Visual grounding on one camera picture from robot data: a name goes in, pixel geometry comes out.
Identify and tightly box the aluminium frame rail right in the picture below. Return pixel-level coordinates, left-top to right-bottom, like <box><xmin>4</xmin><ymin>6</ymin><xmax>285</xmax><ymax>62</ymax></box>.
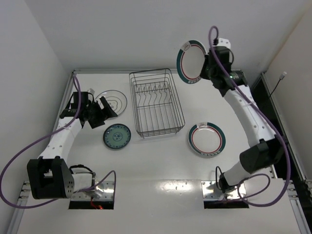
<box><xmin>253</xmin><ymin>72</ymin><xmax>312</xmax><ymax>232</ymax></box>

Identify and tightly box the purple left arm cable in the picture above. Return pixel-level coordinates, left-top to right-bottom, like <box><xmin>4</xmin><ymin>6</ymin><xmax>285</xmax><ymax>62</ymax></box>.
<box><xmin>0</xmin><ymin>74</ymin><xmax>117</xmax><ymax>210</ymax></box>

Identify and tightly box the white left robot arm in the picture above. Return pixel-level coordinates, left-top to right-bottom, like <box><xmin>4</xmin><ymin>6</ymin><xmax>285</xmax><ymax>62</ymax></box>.
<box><xmin>27</xmin><ymin>92</ymin><xmax>117</xmax><ymax>199</ymax></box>

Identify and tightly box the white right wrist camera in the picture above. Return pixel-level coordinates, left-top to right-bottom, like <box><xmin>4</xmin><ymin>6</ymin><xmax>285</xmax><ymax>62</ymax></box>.
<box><xmin>217</xmin><ymin>38</ymin><xmax>231</xmax><ymax>49</ymax></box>

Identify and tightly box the black cable with white plug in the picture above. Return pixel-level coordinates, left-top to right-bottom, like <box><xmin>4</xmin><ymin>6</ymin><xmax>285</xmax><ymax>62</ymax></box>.
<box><xmin>269</xmin><ymin>71</ymin><xmax>288</xmax><ymax>98</ymax></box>

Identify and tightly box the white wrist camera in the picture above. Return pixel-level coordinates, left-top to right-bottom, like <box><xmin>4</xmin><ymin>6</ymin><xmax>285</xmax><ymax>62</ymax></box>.
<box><xmin>88</xmin><ymin>88</ymin><xmax>95</xmax><ymax>95</ymax></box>
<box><xmin>217</xmin><ymin>38</ymin><xmax>231</xmax><ymax>49</ymax></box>

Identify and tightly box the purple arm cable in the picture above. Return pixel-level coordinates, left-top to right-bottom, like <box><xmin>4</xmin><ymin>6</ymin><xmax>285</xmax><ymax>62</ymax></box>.
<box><xmin>0</xmin><ymin>74</ymin><xmax>117</xmax><ymax>210</ymax></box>
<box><xmin>208</xmin><ymin>25</ymin><xmax>292</xmax><ymax>208</ymax></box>

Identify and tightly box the grey wire dish rack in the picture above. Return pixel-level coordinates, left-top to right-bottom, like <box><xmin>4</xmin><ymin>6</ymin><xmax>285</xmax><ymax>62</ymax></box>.
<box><xmin>129</xmin><ymin>68</ymin><xmax>185</xmax><ymax>138</ymax></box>

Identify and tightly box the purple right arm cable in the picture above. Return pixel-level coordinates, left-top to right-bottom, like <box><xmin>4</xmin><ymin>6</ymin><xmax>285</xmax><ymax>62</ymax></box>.
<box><xmin>208</xmin><ymin>25</ymin><xmax>292</xmax><ymax>208</ymax></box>

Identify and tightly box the blue floral green plate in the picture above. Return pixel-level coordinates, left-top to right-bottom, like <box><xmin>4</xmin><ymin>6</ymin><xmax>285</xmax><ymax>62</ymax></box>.
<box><xmin>103</xmin><ymin>123</ymin><xmax>132</xmax><ymax>150</ymax></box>

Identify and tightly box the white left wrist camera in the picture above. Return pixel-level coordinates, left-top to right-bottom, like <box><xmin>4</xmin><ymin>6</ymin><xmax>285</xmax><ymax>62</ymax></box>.
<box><xmin>88</xmin><ymin>88</ymin><xmax>95</xmax><ymax>95</ymax></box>

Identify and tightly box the white plate with teal rim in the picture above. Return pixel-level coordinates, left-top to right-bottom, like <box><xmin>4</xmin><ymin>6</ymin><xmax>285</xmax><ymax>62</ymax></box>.
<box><xmin>96</xmin><ymin>90</ymin><xmax>128</xmax><ymax>116</ymax></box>

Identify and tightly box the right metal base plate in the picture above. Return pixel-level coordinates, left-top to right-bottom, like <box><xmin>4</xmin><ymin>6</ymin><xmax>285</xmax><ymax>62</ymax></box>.
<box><xmin>201</xmin><ymin>180</ymin><xmax>247</xmax><ymax>202</ymax></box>

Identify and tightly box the metal base plate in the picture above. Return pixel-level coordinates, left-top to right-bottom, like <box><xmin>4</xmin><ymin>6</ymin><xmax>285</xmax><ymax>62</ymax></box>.
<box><xmin>201</xmin><ymin>180</ymin><xmax>247</xmax><ymax>202</ymax></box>
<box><xmin>71</xmin><ymin>181</ymin><xmax>115</xmax><ymax>202</ymax></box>

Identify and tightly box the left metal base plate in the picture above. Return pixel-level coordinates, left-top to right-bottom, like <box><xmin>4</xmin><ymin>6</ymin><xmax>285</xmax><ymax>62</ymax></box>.
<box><xmin>71</xmin><ymin>181</ymin><xmax>115</xmax><ymax>202</ymax></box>

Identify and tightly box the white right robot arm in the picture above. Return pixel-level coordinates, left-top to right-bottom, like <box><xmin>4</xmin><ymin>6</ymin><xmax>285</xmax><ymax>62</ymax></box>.
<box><xmin>200</xmin><ymin>46</ymin><xmax>289</xmax><ymax>193</ymax></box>

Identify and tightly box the green red rimmed plate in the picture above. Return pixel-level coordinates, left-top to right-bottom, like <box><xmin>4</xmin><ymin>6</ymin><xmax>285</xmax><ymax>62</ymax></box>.
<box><xmin>187</xmin><ymin>122</ymin><xmax>226</xmax><ymax>157</ymax></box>
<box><xmin>176</xmin><ymin>40</ymin><xmax>207</xmax><ymax>84</ymax></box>

